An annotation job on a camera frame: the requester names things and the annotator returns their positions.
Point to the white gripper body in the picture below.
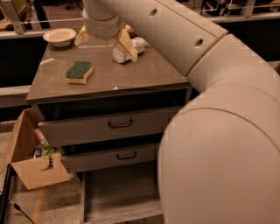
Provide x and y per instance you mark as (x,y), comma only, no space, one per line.
(102,28)

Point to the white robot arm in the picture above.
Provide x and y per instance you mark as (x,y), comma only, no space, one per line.
(219,159)

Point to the grey drawer cabinet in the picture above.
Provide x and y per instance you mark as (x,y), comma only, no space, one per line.
(148,83)

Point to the grey top drawer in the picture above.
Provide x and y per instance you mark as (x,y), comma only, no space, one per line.
(99,128)

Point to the brown cardboard box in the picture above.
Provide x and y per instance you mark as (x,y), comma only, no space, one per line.
(33,172)

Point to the white plastic bottle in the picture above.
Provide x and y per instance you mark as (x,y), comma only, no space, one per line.
(122,53)

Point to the snack packet in box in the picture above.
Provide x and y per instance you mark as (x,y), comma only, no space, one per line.
(40,137)

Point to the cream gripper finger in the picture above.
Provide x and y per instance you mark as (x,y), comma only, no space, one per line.
(84,35)
(125,45)

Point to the green yellow sponge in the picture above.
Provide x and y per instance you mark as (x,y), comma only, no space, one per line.
(79,72)

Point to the white ceramic bowl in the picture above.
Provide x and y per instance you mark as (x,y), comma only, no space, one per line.
(61,37)

